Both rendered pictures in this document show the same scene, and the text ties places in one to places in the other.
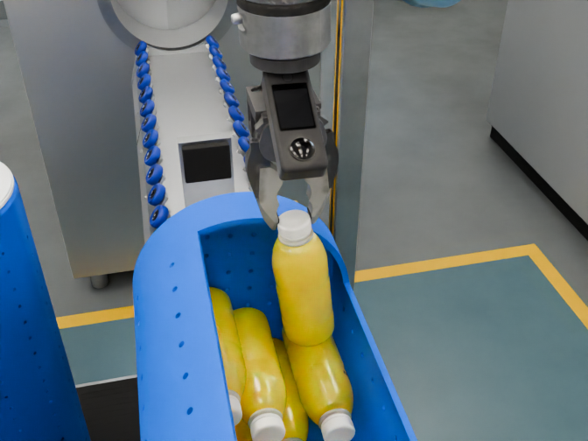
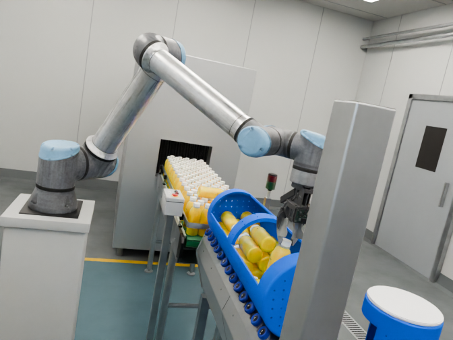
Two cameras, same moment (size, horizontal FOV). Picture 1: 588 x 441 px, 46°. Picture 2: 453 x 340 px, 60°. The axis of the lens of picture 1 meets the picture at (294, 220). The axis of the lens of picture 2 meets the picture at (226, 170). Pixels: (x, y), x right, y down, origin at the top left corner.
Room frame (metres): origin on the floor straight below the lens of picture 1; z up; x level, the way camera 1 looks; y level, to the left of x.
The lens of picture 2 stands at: (1.87, -0.32, 1.67)
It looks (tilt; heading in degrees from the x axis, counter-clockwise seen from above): 10 degrees down; 176
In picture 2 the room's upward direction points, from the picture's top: 11 degrees clockwise
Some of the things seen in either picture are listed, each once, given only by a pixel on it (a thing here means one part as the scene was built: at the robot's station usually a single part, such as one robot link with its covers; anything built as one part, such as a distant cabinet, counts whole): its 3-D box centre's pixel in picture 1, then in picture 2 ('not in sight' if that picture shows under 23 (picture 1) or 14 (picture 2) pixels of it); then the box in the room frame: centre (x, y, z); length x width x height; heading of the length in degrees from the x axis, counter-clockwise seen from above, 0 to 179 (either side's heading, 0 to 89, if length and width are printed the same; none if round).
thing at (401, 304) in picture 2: not in sight; (404, 304); (0.49, 0.54, 1.03); 0.28 x 0.28 x 0.01
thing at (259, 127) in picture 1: (284, 98); (299, 203); (0.66, 0.01, 1.39); 0.09 x 0.08 x 0.12; 13
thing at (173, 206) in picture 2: not in sight; (172, 202); (-0.32, -0.45, 1.05); 0.20 x 0.10 x 0.10; 13
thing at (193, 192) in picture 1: (207, 174); not in sight; (1.12, 0.17, 1.00); 0.10 x 0.04 x 0.15; 103
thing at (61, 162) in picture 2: not in sight; (60, 162); (0.25, -0.90, 1.29); 0.17 x 0.15 x 0.18; 147
